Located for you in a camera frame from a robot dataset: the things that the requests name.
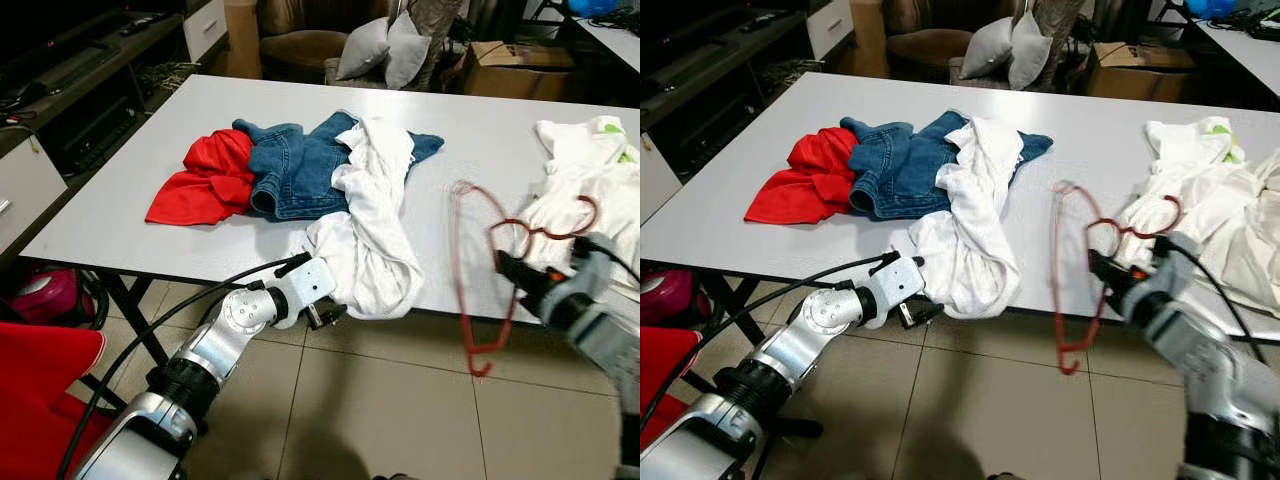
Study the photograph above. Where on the brown armchair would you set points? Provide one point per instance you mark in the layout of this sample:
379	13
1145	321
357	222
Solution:
925	40
300	45

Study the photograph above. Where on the white cabinet drawer front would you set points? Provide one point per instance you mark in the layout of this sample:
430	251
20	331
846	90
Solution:
652	175
30	190

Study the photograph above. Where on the magenta plastic appliance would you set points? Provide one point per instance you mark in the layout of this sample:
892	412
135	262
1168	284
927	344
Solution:
45	295
660	298

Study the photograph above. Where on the pale grey right wrist camera mount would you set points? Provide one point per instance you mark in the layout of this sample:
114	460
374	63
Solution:
1175	265
595	265

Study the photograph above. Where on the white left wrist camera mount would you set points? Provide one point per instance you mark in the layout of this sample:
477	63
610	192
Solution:
310	283
900	280

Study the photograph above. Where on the blue denim jeans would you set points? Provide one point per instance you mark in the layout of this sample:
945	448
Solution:
295	170
900	170

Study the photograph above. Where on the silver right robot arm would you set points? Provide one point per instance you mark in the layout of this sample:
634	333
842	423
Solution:
600	330
1200	340

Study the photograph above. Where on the blue round object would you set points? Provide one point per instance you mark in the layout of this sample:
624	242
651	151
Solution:
592	7
1212	8

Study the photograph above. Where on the red plastic clothes hanger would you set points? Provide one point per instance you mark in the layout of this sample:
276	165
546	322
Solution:
1070	365
478	367

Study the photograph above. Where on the red crumpled garment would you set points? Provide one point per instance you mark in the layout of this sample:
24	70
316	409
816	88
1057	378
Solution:
200	185
800	185

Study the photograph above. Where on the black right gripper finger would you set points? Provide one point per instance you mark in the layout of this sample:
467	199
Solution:
1105	262
520	284
1111	283
513	262

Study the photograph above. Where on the brown cardboard box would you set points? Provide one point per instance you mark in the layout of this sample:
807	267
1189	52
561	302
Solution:
520	72
1140	72

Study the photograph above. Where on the black television stand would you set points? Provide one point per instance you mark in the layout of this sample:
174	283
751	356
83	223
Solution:
720	70
90	90

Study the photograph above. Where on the grey side table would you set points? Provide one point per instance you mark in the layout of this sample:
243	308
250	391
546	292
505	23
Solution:
615	45
1245	55

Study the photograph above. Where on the grey pillow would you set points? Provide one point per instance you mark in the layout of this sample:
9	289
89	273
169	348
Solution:
362	50
405	55
988	50
1028	55

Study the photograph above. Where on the beige crumpled garment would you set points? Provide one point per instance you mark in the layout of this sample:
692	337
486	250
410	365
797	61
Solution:
1262	230

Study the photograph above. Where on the white garment with green tag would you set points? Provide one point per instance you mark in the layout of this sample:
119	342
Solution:
1190	160
585	160

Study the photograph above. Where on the plain white garment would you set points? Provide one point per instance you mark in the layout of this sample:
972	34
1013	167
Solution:
370	250
970	250

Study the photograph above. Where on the red fabric chair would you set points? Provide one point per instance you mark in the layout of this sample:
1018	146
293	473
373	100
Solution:
665	380
40	400

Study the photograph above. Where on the white drawer unit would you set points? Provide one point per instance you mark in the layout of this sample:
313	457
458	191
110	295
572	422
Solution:
830	25
205	25

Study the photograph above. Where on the brown cardboard panel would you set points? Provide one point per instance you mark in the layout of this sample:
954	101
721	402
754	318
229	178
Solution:
870	40
242	40

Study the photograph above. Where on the black metal table leg frame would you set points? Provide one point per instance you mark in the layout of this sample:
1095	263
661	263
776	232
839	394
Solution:
738	305
130	318

